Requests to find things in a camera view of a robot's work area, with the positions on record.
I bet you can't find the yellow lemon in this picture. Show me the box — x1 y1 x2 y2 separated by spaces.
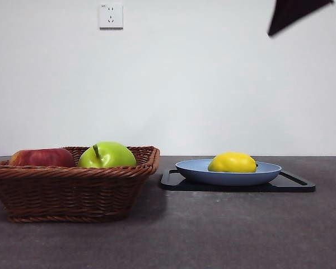
207 152 258 173

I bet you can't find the blue round plate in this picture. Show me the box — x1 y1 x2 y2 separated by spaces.
175 159 282 187

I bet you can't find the brown woven wicker basket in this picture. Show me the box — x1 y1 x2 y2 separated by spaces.
0 145 161 224

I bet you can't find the black flat rectangular tray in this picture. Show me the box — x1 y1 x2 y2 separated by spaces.
160 168 316 193

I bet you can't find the green apple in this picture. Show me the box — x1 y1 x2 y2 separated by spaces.
77 141 137 168

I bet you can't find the red apple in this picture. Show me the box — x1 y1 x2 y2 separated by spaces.
8 147 76 168

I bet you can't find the white wall socket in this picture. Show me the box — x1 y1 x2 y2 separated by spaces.
99 3 124 30

